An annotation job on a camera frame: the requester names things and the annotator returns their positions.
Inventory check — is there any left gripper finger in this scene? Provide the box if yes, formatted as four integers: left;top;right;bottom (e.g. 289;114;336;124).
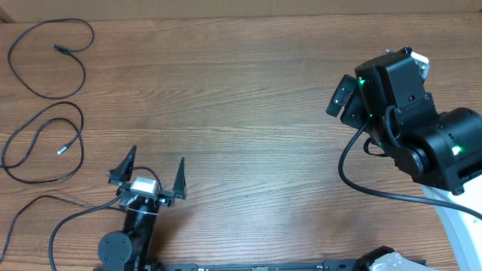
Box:
172;157;187;199
108;145;137;181

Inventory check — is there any black USB cable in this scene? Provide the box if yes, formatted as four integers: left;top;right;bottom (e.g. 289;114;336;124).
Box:
0;101;85;185
0;194;125;264
7;17;96;101

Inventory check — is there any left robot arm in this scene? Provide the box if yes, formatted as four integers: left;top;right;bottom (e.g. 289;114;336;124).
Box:
98;146;187;270

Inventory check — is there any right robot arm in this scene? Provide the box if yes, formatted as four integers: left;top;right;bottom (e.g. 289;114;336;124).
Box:
326;47;481;270

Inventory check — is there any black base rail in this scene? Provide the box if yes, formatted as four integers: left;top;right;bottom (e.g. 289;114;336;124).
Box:
95;259;426;271

